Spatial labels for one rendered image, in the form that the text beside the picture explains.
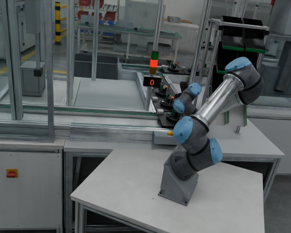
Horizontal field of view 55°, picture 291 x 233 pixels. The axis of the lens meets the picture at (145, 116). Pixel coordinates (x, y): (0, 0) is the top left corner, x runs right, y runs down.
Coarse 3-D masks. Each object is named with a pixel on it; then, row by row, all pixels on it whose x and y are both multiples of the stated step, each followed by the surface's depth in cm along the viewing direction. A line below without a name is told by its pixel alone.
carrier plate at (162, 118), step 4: (164, 112) 211; (160, 116) 203; (164, 116) 204; (160, 120) 197; (164, 120) 198; (164, 124) 192; (168, 124) 193; (172, 124) 194; (168, 128) 191; (172, 128) 192
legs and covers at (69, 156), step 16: (64, 160) 177; (80, 160) 277; (224, 160) 193; (240, 160) 195; (256, 160) 197; (272, 160) 199; (64, 176) 183; (272, 176) 205; (96, 224) 207; (112, 224) 209
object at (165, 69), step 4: (172, 64) 328; (176, 64) 315; (164, 68) 328; (168, 68) 323; (172, 68) 324; (176, 68) 326; (180, 68) 337; (164, 72) 317; (168, 72) 315; (172, 72) 317; (176, 72) 319; (180, 72) 321
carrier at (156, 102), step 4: (176, 92) 225; (152, 100) 230; (156, 100) 231; (160, 100) 233; (164, 100) 228; (168, 100) 223; (156, 104) 223; (160, 104) 223; (164, 104) 220; (168, 104) 221; (172, 104) 222; (156, 108) 216; (160, 108) 217; (164, 108) 218; (168, 108) 219; (172, 108) 220; (156, 112) 214
